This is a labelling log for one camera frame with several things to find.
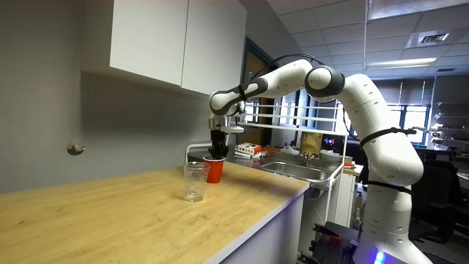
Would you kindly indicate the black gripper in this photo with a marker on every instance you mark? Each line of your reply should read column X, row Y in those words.
column 219, row 132

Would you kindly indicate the orange plastic cup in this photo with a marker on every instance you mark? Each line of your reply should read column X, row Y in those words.
column 215, row 170

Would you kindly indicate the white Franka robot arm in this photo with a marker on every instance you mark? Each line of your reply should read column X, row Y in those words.
column 386, row 147

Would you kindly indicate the transparent plastic cup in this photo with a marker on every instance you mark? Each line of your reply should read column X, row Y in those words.
column 196, row 183

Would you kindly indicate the red and white box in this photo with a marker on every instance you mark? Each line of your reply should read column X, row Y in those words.
column 250, row 150

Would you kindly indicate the stainless steel sink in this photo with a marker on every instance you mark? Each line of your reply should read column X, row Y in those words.
column 294, row 170

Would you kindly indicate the brown bag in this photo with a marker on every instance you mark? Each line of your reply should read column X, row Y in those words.
column 312, row 144

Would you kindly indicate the white counter base cabinet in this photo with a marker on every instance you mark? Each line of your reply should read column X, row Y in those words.
column 274, row 235

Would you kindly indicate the bright window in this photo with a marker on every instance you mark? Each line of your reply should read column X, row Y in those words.
column 414, row 125

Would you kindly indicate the rectangular ceiling light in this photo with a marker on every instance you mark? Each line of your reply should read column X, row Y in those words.
column 404, row 62

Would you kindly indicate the ceiling air vent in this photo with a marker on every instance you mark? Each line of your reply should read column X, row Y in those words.
column 429, row 38

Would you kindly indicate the white tubular sink rail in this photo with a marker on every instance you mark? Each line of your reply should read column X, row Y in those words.
column 193, row 147

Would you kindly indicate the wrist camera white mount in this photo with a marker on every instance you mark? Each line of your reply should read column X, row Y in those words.
column 234, row 129

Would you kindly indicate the dark door frame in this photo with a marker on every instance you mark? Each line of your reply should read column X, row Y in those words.
column 254, row 63

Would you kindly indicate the white wall cabinet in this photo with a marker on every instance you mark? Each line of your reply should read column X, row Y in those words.
column 162, row 38

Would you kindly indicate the round wall knob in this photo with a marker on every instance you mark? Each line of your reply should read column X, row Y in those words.
column 76, row 147

